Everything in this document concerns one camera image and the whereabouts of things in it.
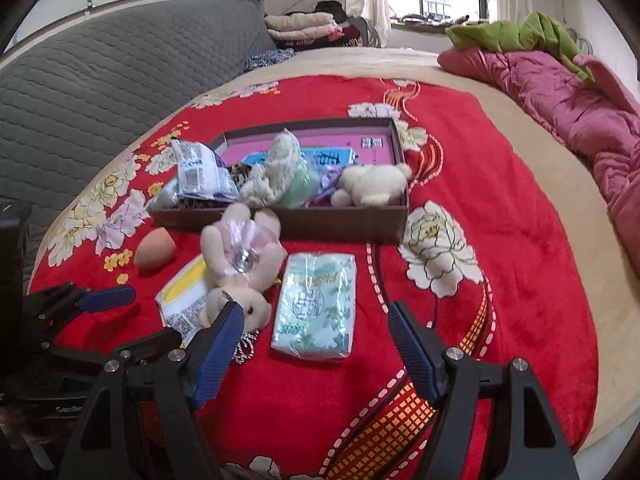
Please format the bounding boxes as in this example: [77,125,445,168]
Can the leopard print cloth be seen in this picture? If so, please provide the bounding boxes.
[175,162,263,211]

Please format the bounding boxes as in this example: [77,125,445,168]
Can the red floral blanket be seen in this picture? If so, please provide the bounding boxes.
[27,74,598,480]

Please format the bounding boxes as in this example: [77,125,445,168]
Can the grey quilted headboard cover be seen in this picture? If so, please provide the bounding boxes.
[0,0,276,306]

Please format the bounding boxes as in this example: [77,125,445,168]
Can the dark floral cloth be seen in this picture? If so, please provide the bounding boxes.
[244,48,296,73]

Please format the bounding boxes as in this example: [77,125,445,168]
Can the blue white plastic packet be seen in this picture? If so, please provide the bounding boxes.
[171,139,240,203]

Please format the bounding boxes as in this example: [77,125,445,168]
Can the green sponge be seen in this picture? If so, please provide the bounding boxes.
[239,129,306,208]

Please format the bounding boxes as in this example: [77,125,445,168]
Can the green soft puff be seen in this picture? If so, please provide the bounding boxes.
[274,157,321,208]

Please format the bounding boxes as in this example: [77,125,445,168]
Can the purple scrunchie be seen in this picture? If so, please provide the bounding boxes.
[314,165,351,203]

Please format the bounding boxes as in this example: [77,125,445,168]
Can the pink dress bunny plush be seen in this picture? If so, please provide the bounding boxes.
[200,203,288,363]

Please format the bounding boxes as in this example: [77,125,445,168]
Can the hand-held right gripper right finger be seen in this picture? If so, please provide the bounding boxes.
[387,301,581,480]

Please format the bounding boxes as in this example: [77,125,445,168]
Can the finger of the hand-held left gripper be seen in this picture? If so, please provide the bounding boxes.
[22,282,137,333]
[42,329,183,376]

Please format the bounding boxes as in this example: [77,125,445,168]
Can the yellow white packet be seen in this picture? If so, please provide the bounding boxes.
[155,255,216,348]

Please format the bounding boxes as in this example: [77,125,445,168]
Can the cream teddy bear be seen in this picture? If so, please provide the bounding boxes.
[330,162,413,207]

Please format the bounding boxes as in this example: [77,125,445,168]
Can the beige bed sheet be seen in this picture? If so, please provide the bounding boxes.
[30,47,640,461]

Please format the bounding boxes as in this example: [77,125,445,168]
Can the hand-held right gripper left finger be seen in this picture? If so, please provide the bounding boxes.
[57,301,246,480]

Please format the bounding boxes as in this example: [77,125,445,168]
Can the green blanket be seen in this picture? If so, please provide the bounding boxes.
[445,11,596,83]

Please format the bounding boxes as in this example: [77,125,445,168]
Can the metal chair back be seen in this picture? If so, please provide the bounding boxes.
[565,27,593,56]

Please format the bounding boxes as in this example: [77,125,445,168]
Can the peach makeup sponge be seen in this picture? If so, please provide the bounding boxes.
[134,227,177,276]

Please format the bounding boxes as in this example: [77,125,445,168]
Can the clothes on windowsill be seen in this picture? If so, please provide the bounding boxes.
[392,12,483,28]

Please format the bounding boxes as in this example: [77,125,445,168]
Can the brown cardboard box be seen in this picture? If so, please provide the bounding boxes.
[148,117,412,245]

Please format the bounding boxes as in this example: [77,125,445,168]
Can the pink quilt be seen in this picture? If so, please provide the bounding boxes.
[437,46,640,273]

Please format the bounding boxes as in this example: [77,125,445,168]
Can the green tissue pack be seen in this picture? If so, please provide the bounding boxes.
[270,252,357,360]

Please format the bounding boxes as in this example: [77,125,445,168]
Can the stack of folded clothes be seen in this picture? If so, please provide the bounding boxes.
[264,0,371,51]

